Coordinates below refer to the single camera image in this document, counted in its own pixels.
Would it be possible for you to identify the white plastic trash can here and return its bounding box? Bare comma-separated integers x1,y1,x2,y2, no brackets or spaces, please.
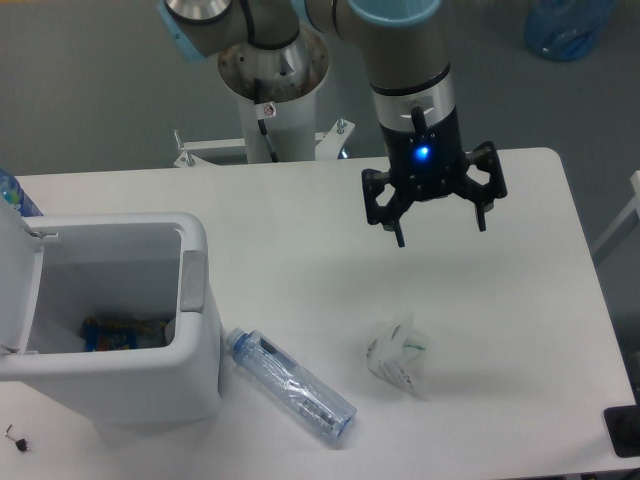
1,204,221,423

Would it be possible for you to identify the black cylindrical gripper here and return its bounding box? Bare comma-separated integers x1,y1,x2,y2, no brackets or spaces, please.
361,103,509,249

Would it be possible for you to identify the white frame at right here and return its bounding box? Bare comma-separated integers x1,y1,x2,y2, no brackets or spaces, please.
591,170,639,266

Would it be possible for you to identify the colourful snack wrapper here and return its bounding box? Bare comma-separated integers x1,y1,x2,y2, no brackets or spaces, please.
82,318,170,352

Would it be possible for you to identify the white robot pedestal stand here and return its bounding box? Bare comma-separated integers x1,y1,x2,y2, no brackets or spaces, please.
174,26,355,168

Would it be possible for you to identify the blue labelled bottle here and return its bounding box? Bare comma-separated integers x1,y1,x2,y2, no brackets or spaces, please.
1,169,43,217

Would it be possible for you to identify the clear plastic water bottle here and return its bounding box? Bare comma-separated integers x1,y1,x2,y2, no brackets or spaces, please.
226,328,357,443

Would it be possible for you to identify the black device at edge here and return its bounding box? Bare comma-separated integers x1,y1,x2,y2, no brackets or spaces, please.
604,405,639,458

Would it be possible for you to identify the small black binder clip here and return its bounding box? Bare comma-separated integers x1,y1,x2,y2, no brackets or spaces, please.
4,424,30,453

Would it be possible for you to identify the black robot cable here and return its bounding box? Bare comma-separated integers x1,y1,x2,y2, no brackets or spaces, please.
238,0,281,164

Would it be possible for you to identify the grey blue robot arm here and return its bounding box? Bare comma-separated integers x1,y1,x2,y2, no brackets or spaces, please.
157,1,507,234

